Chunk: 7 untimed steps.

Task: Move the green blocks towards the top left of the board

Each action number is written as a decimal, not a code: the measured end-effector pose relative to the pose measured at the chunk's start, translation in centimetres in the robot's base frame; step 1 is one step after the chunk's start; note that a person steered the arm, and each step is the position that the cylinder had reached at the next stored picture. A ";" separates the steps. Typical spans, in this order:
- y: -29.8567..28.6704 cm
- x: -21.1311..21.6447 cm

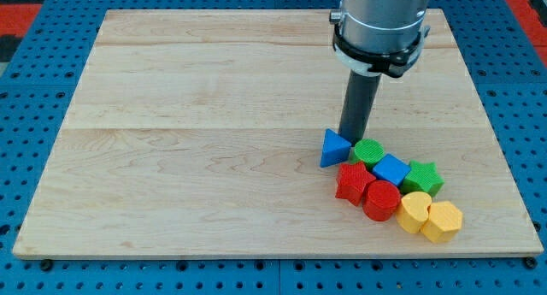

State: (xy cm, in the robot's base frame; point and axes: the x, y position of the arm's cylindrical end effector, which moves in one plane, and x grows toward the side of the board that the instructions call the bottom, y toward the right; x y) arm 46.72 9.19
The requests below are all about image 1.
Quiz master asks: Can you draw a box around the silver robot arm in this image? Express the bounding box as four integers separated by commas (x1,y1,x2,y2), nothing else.
329,0,429,78

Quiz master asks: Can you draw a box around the wooden board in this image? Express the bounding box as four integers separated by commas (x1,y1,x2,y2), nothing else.
13,9,544,260

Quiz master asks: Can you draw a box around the blue triangle block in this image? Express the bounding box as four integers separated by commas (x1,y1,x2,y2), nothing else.
320,128,351,168

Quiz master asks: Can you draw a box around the red star block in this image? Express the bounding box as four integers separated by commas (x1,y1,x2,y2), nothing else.
335,162,377,206

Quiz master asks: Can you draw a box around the green cylinder block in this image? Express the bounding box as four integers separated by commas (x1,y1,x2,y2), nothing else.
349,139,385,170

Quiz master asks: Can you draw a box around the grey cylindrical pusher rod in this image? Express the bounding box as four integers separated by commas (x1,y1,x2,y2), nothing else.
338,71,381,145

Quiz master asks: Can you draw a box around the blue cube block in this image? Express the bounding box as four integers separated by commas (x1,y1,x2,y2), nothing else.
372,154,411,186

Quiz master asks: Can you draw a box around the red cylinder block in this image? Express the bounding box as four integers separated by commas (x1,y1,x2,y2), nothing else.
362,180,401,221

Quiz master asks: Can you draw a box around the green star block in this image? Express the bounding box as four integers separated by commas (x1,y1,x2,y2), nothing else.
400,160,444,198

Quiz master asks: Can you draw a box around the yellow heart block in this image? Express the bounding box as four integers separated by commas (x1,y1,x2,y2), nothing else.
395,192,432,234

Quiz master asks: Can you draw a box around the yellow hexagon block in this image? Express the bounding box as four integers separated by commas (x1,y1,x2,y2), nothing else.
421,201,463,244

